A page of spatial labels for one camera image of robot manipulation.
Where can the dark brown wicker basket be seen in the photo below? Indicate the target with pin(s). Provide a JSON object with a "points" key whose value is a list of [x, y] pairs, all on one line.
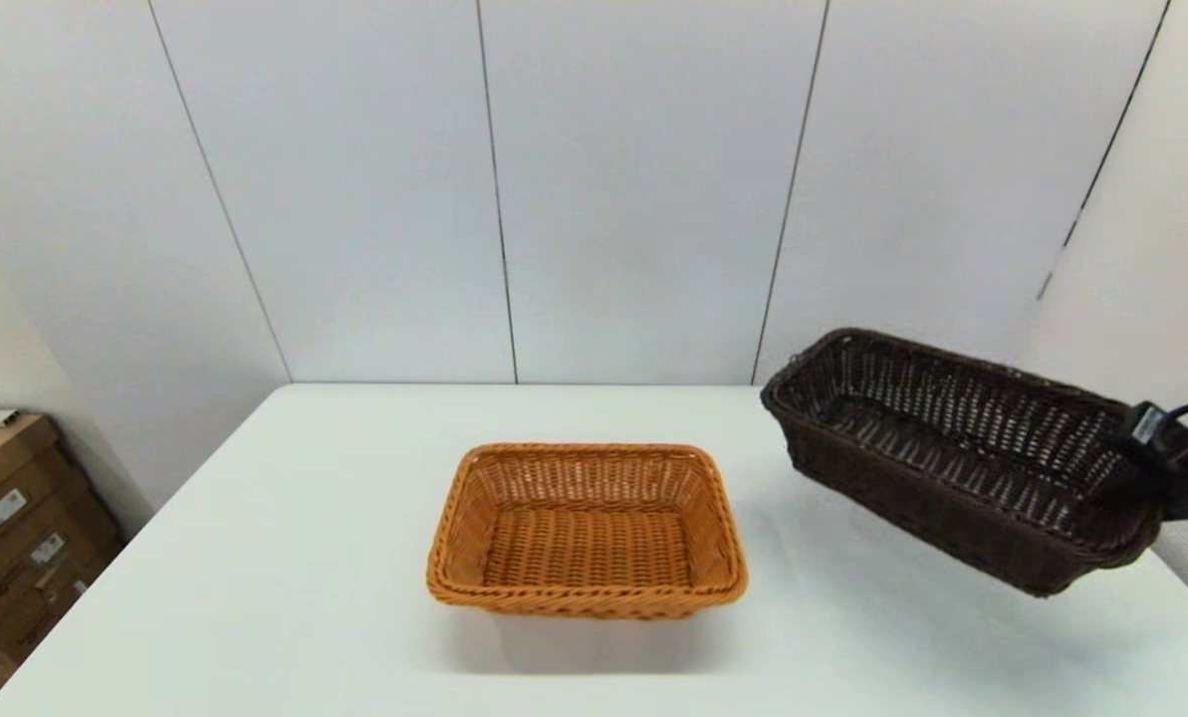
{"points": [[932, 458]]}

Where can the orange wicker basket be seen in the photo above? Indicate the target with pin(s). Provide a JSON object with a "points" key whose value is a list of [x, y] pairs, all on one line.
{"points": [[584, 543]]}

